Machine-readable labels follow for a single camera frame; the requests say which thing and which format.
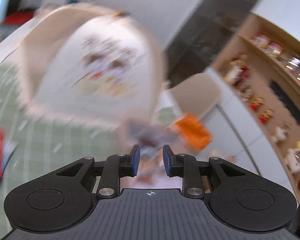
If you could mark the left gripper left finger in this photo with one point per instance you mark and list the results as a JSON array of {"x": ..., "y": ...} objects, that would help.
[{"x": 113, "y": 169}]

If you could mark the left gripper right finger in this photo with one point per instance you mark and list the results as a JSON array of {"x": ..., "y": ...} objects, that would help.
[{"x": 186, "y": 167}]

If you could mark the clear round pastry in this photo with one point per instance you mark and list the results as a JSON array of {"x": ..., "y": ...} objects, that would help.
[{"x": 151, "y": 140}]

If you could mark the orange plastic bag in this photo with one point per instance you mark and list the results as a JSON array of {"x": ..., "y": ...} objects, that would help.
[{"x": 192, "y": 132}]

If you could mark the pink cardboard gift box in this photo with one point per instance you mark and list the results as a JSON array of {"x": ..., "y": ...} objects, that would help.
[{"x": 164, "y": 182}]

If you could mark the beige chair right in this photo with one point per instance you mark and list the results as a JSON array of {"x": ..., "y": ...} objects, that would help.
[{"x": 197, "y": 95}]

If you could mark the green grid tablecloth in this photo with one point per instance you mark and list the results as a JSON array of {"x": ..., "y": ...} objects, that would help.
[{"x": 42, "y": 146}]

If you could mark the cartoon printed food cover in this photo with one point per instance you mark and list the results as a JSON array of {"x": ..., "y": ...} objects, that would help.
[{"x": 89, "y": 65}]

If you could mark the wooden display shelf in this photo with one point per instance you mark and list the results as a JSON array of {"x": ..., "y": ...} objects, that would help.
[{"x": 260, "y": 68}]

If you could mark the dark glass cabinet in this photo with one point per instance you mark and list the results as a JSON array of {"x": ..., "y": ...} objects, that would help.
[{"x": 203, "y": 36}]

